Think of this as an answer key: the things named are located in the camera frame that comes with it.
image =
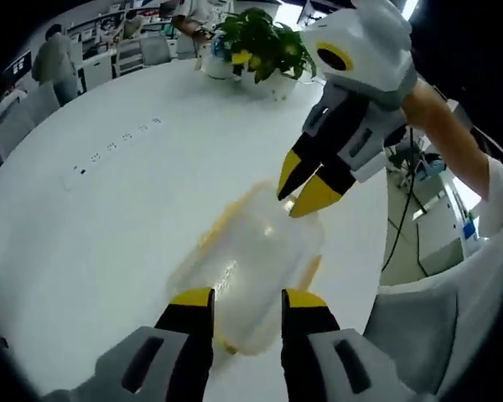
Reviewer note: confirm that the grey office chair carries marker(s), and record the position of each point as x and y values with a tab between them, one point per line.
419	335

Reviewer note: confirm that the clear plastic box yellow buckles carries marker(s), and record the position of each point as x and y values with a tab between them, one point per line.
255	251

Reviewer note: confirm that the white office chair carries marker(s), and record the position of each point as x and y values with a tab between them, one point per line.
130	56
46	100
155	48
12	123

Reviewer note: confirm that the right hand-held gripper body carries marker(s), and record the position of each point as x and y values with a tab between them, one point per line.
373	46

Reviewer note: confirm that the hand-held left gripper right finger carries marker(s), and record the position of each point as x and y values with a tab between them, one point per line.
306	335

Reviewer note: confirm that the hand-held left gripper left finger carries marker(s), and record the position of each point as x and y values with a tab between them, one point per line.
184	335

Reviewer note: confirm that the dark wall screen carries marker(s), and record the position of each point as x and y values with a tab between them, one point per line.
19	67

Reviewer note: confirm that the potted green plant white pot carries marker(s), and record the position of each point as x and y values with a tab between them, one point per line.
260	37

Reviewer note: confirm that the in-table socket strip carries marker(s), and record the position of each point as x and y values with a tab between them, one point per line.
109	151

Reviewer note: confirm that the white cabinet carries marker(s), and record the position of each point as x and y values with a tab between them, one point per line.
440	234

